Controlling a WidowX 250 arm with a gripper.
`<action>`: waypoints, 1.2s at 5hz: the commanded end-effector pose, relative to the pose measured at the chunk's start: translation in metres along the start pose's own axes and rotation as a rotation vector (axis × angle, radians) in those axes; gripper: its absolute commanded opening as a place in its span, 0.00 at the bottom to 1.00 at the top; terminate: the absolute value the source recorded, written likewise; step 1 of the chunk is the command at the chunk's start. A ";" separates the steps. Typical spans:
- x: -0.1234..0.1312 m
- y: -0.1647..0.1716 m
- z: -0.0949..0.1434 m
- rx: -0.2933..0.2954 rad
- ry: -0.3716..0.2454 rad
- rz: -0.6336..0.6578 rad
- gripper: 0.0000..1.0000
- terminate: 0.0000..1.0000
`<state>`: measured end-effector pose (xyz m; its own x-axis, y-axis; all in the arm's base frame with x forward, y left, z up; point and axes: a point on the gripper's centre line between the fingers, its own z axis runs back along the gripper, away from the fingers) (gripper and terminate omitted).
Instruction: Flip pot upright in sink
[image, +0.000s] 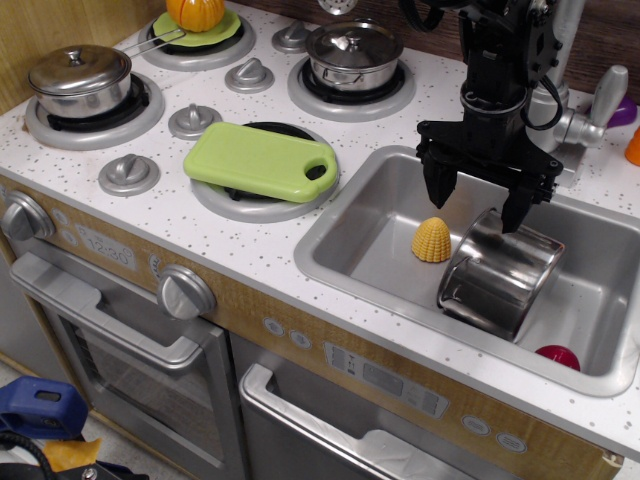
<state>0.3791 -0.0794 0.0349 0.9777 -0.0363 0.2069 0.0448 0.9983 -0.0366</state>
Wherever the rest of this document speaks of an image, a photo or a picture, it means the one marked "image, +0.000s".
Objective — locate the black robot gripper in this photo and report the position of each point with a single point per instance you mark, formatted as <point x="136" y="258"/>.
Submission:
<point x="489" y="143"/>

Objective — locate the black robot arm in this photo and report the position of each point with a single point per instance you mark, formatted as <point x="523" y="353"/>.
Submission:
<point x="508" y="48"/>

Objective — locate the silver toy sink basin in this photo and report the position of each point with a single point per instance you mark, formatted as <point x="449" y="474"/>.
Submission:
<point x="559" y="298"/>

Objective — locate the yellow toy corn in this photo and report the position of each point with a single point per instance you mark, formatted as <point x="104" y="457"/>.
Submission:
<point x="431" y="242"/>

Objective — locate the silver toy faucet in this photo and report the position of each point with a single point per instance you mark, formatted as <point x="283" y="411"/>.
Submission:
<point x="580" y="128"/>

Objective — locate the orange toy item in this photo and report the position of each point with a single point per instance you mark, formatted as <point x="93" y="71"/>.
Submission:
<point x="632" y="151"/>

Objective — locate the purple toy item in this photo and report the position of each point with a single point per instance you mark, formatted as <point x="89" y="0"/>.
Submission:
<point x="624" y="112"/>

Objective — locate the red toy ball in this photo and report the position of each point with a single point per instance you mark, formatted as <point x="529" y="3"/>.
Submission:
<point x="560" y="354"/>

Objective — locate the green plastic cutting board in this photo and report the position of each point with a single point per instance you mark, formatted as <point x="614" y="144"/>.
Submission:
<point x="262" y="162"/>

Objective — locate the hanging steel strainer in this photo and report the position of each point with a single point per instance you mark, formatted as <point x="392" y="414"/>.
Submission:
<point x="338" y="7"/>

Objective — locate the grey stove knob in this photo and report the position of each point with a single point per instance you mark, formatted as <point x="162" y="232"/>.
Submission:
<point x="129" y="175"/>
<point x="191" y="122"/>
<point x="250" y="77"/>
<point x="291" y="39"/>

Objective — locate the toy dishwasher door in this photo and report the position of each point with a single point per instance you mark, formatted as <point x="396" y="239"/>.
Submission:
<point x="299" y="425"/>

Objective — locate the green toy plate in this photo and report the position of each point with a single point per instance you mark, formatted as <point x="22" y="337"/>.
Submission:
<point x="165" y="28"/>

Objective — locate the silver oven dial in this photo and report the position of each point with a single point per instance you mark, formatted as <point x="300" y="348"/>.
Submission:
<point x="182" y="295"/>
<point x="25" y="219"/>

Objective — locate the orange toy pumpkin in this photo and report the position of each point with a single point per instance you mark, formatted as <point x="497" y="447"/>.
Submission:
<point x="196" y="15"/>

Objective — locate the toy oven door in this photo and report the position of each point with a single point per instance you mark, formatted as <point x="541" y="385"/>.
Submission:
<point x="167" y="383"/>

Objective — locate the blue clamp tool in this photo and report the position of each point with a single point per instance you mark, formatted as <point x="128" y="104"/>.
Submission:
<point x="43" y="409"/>

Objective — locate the lidded steel pot with handle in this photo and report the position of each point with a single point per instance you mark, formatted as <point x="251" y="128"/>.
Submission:
<point x="85" y="80"/>

